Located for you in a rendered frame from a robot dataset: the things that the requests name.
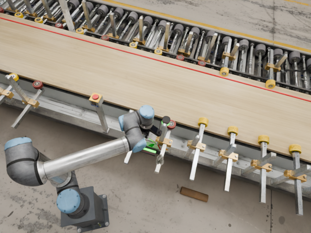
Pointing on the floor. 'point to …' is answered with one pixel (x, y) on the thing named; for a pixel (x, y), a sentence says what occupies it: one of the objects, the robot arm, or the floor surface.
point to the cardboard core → (194, 194)
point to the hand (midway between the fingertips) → (147, 137)
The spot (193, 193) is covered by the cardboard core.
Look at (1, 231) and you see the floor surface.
